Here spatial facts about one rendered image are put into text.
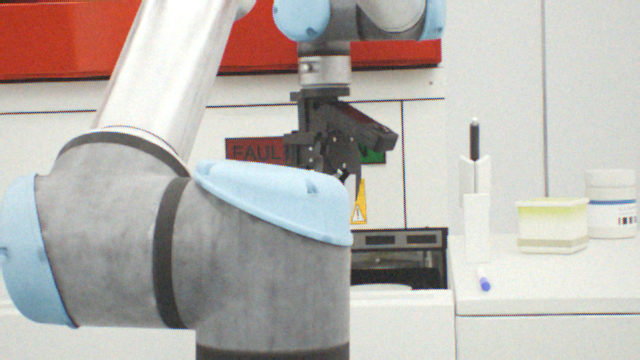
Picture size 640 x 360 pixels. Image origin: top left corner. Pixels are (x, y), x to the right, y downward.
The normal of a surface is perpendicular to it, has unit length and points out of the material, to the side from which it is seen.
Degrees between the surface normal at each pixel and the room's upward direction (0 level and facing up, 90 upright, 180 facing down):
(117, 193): 34
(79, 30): 90
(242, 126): 90
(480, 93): 90
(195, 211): 51
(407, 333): 90
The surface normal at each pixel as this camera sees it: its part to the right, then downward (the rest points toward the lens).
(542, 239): -0.50, 0.06
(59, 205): -0.16, -0.62
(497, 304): -0.09, 0.06
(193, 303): -0.18, 0.55
